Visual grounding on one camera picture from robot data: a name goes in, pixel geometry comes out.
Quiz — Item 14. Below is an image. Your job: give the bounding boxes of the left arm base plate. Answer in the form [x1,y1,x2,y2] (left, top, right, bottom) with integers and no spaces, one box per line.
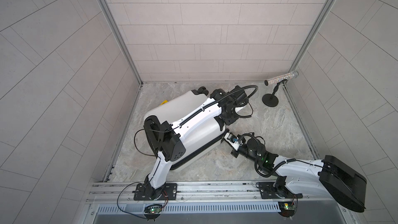
[134,183,178,201]

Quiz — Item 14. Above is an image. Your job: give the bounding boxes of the left circuit board with LEDs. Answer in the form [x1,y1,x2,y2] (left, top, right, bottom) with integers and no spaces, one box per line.
[144,204,163,215]

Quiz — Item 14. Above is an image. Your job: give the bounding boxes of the aluminium mounting rail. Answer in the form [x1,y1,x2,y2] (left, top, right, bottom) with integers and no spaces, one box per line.
[86,178,347,204]

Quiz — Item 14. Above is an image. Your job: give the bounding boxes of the white perforated cable duct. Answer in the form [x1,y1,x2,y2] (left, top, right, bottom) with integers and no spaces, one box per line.
[97,202,281,215]

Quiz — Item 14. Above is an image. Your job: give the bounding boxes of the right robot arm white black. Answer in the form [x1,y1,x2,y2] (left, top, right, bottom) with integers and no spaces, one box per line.
[223,133,367,213]

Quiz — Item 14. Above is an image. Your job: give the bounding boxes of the glitter tube on black stand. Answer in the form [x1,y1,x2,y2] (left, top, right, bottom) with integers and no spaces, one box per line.
[262,71,299,107]

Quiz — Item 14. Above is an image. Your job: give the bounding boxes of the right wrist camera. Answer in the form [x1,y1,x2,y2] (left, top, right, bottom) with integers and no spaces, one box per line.
[223,132,243,151]

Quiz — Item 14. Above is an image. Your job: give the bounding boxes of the right circuit board with LEDs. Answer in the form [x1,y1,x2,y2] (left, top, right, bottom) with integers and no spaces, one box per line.
[278,202,296,218]

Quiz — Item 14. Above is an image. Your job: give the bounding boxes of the circuit board with leds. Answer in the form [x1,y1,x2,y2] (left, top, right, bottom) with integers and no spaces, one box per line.
[144,204,163,215]
[278,202,296,218]

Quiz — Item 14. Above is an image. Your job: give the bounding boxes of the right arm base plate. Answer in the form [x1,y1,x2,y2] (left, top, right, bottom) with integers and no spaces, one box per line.
[256,181,303,199]

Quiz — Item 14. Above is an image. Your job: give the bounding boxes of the white hard-shell suitcase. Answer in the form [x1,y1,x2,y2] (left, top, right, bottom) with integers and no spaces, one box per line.
[142,86,246,171]

